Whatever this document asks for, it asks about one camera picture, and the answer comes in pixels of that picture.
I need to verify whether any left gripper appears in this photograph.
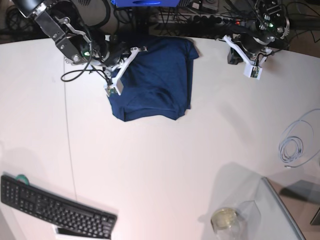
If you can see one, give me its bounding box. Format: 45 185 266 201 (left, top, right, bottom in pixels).
227 33 275 65

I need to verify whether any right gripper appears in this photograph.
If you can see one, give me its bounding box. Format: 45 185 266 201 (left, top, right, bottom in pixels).
99 34 130 70

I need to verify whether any dark blue t-shirt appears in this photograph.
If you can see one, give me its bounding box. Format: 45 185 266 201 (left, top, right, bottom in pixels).
108 34 199 122

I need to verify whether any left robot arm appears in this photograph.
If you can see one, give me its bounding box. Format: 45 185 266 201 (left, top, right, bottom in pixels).
226 0 290 65

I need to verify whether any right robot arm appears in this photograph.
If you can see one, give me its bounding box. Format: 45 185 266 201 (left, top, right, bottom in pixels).
13 0 138 70

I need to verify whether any blue box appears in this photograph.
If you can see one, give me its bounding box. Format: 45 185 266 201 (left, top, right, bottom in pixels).
110 0 180 8

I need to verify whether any white power strip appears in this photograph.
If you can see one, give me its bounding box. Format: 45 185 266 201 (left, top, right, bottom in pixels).
149 12 249 26

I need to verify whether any green tape roll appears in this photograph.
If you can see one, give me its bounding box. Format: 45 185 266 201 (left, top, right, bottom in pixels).
15 174 30 185

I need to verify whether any clear glass jar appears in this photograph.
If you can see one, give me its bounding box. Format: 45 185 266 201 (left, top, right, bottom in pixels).
210 207 241 240

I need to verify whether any black computer keyboard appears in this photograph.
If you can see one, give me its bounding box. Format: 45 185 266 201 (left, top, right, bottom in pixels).
0 175 118 240

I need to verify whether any coiled white cable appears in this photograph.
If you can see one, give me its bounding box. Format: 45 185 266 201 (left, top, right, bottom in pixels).
278 108 320 169

